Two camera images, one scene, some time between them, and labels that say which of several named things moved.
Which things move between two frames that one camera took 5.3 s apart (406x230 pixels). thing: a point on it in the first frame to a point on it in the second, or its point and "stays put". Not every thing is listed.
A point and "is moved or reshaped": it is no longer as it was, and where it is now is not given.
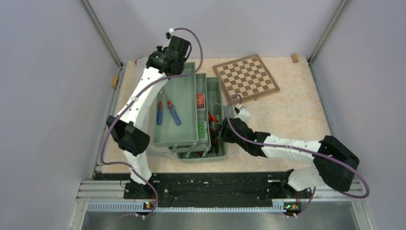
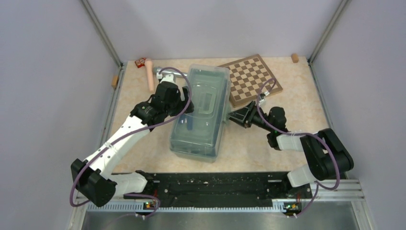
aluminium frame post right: x=343 y=5 stays put
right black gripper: x=223 y=133 to x=242 y=116
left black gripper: x=161 y=50 to x=178 y=97
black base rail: x=192 y=187 stays put
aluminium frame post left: x=101 y=31 stays put
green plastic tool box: x=189 y=113 is moved or reshaped
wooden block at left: x=115 y=81 stays put
